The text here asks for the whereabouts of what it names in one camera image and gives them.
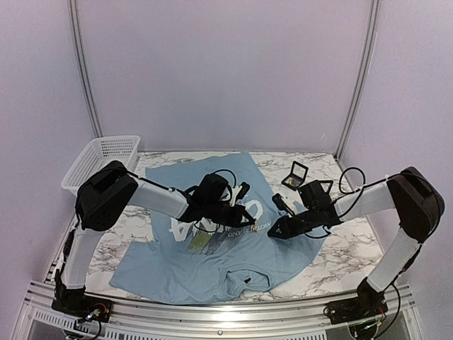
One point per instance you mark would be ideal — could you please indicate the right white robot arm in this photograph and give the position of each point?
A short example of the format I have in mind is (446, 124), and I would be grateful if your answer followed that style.
(417, 203)

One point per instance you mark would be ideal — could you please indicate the light blue printed t-shirt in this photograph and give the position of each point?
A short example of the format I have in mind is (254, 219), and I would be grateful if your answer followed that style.
(200, 263)

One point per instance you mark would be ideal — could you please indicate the black square box lid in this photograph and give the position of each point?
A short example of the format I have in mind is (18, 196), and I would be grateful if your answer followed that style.
(324, 187)

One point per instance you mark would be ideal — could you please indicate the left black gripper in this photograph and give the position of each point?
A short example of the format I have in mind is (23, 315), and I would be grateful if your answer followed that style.
(235, 219)

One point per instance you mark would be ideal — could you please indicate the right wall aluminium profile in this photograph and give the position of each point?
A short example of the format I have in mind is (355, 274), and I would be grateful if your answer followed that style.
(363, 70)

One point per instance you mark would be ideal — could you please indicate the white perforated plastic basket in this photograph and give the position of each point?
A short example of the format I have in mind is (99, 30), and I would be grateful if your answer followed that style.
(98, 153)

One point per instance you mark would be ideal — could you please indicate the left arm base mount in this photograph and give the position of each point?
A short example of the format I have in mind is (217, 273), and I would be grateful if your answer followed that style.
(76, 303)

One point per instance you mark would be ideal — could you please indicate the open black brooch box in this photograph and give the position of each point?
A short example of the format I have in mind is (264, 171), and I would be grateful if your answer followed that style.
(296, 176)

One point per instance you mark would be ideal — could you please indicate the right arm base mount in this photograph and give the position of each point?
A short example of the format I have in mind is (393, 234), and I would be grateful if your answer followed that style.
(368, 303)

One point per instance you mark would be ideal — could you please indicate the wall aluminium profile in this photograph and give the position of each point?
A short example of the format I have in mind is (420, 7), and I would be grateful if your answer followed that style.
(82, 67)
(363, 70)

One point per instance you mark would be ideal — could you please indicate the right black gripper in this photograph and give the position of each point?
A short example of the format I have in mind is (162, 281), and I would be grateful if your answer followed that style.
(287, 231)

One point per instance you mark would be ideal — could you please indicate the aluminium front rail frame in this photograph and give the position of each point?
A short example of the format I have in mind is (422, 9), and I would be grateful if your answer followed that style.
(301, 318)

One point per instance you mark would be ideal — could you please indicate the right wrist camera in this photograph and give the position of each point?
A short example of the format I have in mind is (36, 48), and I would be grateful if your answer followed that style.
(281, 204)

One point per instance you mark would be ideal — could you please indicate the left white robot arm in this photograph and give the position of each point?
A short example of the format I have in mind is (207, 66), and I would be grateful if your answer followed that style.
(101, 199)

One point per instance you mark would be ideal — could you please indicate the left wall aluminium profile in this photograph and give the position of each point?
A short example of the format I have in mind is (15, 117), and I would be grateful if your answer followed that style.
(82, 67)

